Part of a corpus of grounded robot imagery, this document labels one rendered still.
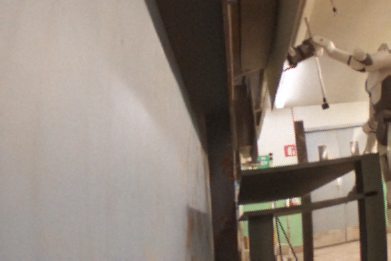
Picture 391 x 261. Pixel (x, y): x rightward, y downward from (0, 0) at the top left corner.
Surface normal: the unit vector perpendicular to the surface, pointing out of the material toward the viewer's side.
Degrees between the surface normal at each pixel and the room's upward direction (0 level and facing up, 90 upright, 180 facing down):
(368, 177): 90
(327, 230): 90
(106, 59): 90
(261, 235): 90
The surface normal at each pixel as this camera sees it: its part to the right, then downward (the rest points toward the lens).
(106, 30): 0.99, -0.08
